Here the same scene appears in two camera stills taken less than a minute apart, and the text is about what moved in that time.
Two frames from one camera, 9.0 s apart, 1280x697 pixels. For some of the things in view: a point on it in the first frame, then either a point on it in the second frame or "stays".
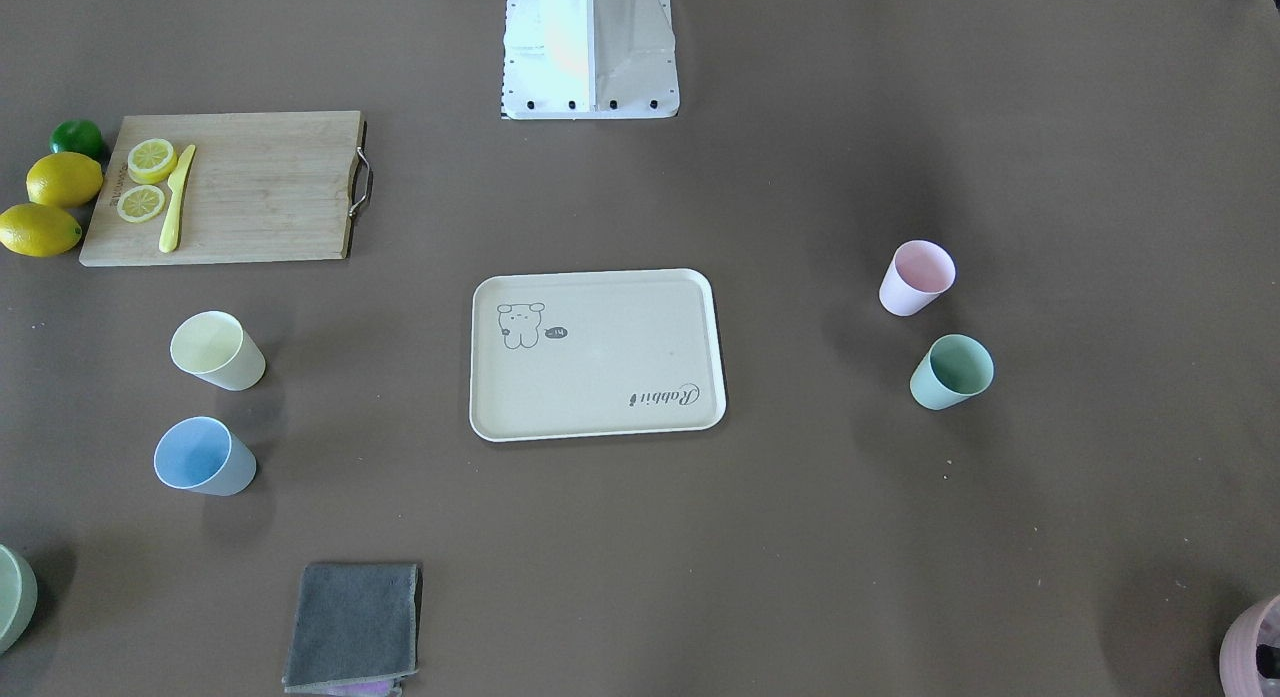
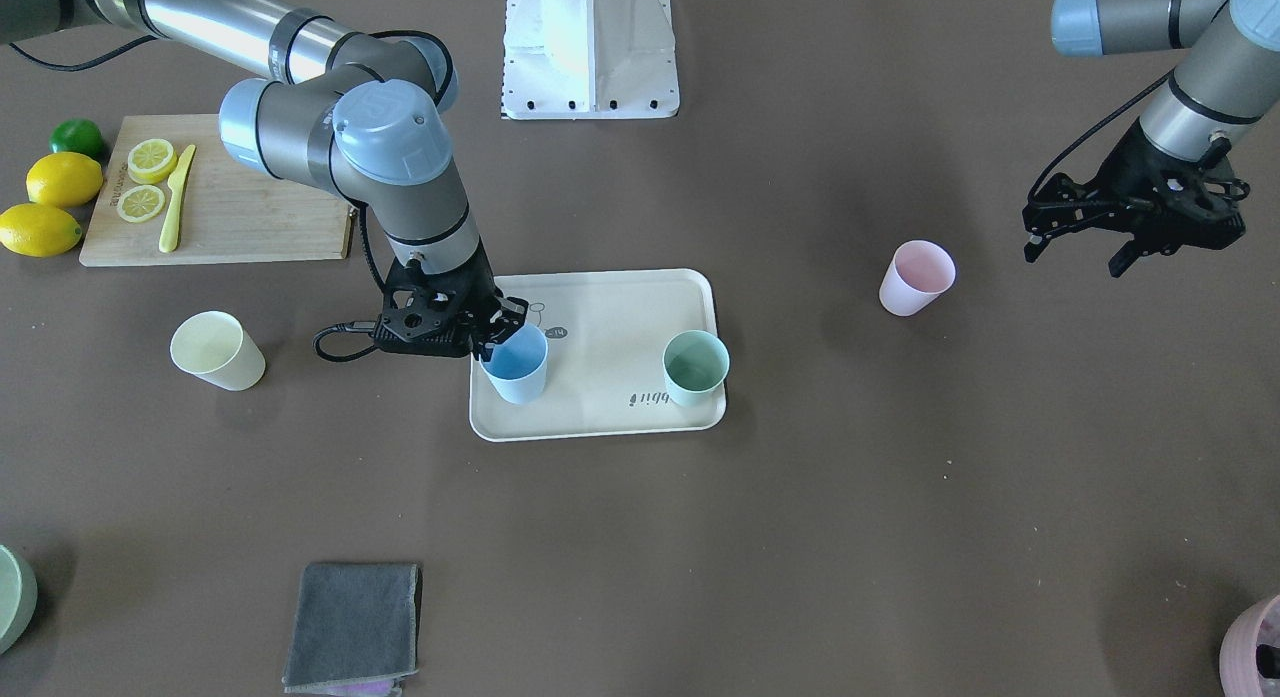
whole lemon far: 64,179 stays
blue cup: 201,454 → 518,367
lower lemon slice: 140,203 stays
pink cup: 919,273 stays
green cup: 956,368 → 694,364
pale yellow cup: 214,346 stays
